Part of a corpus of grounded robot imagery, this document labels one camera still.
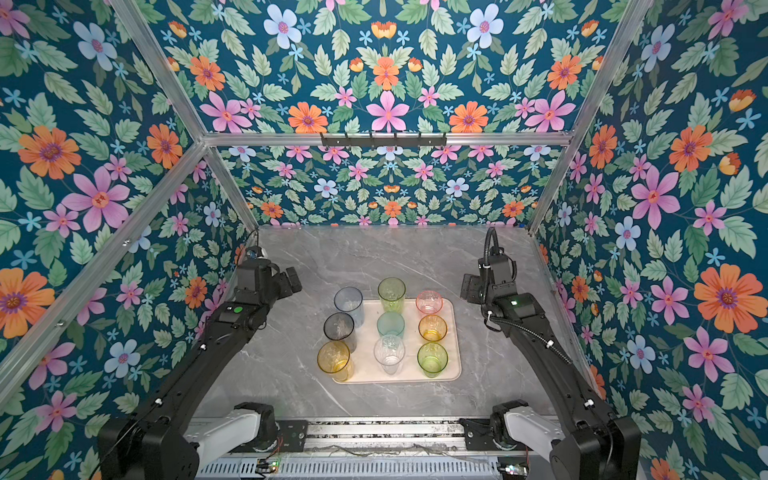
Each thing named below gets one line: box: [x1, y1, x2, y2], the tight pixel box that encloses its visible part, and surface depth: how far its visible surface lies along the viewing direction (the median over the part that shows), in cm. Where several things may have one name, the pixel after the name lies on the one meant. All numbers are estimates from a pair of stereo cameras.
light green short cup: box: [417, 342, 449, 379], surface depth 85 cm
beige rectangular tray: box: [333, 298, 462, 385], surface depth 86 cm
